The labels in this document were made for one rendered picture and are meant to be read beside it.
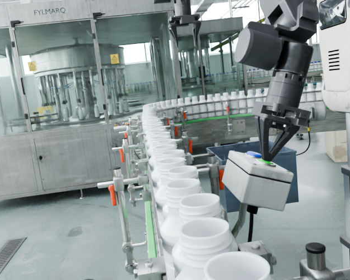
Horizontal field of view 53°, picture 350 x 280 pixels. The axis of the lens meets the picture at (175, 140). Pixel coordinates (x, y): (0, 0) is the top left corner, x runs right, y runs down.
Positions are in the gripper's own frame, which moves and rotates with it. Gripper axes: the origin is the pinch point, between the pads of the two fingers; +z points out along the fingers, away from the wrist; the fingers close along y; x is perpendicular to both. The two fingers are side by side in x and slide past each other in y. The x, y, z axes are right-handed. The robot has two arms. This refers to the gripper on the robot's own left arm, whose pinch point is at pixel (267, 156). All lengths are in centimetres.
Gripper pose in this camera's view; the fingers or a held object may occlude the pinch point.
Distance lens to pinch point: 64.1
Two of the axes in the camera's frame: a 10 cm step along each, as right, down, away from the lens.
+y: 1.1, 1.4, -9.8
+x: 9.7, 2.1, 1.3
